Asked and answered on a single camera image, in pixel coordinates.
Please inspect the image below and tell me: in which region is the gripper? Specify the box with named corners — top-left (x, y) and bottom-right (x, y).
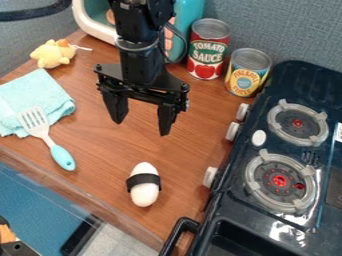
top-left (92, 36), bottom-right (192, 137)

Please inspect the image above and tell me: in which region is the white toy egg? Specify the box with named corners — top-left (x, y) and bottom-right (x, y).
top-left (124, 161), bottom-right (163, 208)

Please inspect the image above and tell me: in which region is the red tomato sauce can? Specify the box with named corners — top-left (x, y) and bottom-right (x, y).
top-left (185, 17), bottom-right (233, 81)

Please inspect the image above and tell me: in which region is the white and blue spatula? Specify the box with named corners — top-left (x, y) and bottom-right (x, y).
top-left (17, 106), bottom-right (78, 172)

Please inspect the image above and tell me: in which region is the toy microwave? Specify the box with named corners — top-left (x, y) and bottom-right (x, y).
top-left (70, 0), bottom-right (208, 64)

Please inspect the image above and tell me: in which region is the yellow plush duck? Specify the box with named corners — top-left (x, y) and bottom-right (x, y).
top-left (28, 38), bottom-right (78, 70)

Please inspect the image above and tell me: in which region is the light blue cloth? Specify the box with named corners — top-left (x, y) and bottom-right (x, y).
top-left (0, 68), bottom-right (78, 138)

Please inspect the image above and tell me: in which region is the yellow can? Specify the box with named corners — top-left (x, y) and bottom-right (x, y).
top-left (223, 47), bottom-right (274, 98)

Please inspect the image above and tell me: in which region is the toy stove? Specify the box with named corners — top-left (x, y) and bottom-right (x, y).
top-left (157, 59), bottom-right (342, 256)

